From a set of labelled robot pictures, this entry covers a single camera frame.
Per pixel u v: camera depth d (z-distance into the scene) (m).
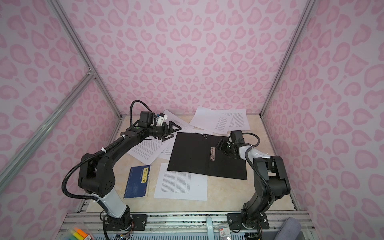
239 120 1.17
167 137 0.85
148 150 0.98
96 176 0.47
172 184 0.86
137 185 0.84
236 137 0.76
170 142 1.03
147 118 0.71
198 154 0.98
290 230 0.69
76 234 0.69
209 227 0.69
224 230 0.69
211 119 1.18
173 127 0.79
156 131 0.75
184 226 0.73
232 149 0.80
